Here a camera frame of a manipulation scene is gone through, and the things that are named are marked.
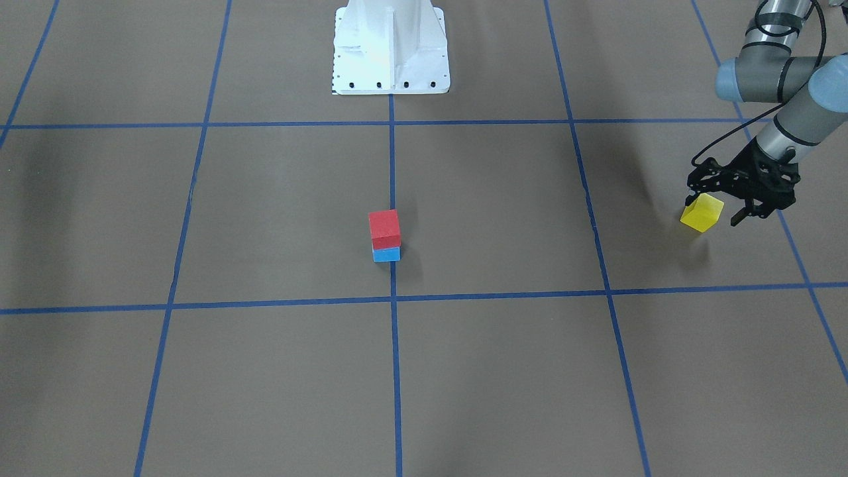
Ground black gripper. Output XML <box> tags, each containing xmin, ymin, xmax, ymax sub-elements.
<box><xmin>685</xmin><ymin>142</ymin><xmax>800</xmax><ymax>227</ymax></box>

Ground yellow block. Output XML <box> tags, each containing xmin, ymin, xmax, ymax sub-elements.
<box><xmin>680</xmin><ymin>193</ymin><xmax>725</xmax><ymax>233</ymax></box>

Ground blue block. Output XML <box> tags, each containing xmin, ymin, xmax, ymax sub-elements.
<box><xmin>372</xmin><ymin>246</ymin><xmax>401</xmax><ymax>263</ymax></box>

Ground red block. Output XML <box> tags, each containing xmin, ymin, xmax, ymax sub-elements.
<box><xmin>368</xmin><ymin>209</ymin><xmax>401</xmax><ymax>250</ymax></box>

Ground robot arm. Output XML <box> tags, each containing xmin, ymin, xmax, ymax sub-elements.
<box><xmin>680</xmin><ymin>1</ymin><xmax>847</xmax><ymax>232</ymax></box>

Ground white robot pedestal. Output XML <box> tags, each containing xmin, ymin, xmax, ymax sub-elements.
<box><xmin>331</xmin><ymin>1</ymin><xmax>451</xmax><ymax>95</ymax></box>

